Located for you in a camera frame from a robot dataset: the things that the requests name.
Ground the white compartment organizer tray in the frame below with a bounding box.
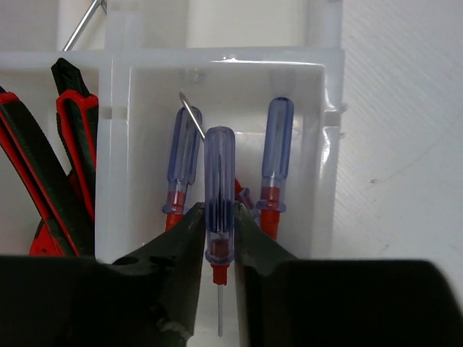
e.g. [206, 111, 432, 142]
[1, 1, 344, 264]

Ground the yellow screwdriver short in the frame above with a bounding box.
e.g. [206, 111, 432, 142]
[62, 0, 107, 52]

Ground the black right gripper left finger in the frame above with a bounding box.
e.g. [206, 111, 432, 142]
[1, 203, 205, 346]

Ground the blue screwdriver horizontal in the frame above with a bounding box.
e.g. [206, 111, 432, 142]
[162, 107, 202, 231]

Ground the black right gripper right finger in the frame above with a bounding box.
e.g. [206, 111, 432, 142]
[234, 205, 462, 346]

